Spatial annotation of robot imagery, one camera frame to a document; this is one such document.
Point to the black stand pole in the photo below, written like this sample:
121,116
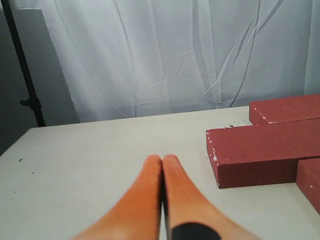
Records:
33,101

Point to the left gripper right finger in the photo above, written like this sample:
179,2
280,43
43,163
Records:
189,215

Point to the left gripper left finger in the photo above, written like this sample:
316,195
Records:
137,215

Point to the back left base brick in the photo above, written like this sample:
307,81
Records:
288,109

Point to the grey fabric backdrop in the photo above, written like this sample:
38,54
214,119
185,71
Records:
134,58

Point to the red brick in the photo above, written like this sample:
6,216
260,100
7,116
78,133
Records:
264,154
308,181

